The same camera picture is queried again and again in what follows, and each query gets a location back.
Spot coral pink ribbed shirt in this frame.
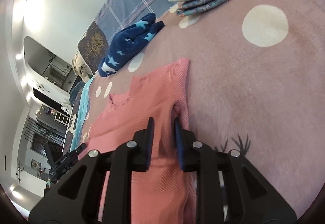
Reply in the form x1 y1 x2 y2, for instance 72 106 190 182
79 58 197 224

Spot turquoise blanket edge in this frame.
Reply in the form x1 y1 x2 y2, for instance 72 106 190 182
70 77 94 151

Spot white dresser furniture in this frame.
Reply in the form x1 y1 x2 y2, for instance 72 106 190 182
23 36 79 106

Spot beige crumpled cloth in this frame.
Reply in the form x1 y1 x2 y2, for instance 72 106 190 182
72 52 93 83

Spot dark tree-print pillow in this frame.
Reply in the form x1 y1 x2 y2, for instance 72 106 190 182
78 21 109 74

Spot pink polka dot bedspread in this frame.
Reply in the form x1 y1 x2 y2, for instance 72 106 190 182
81 0 324 216

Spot navy star-patterned fleece garment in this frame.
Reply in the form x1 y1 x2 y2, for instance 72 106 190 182
97 13 165 77

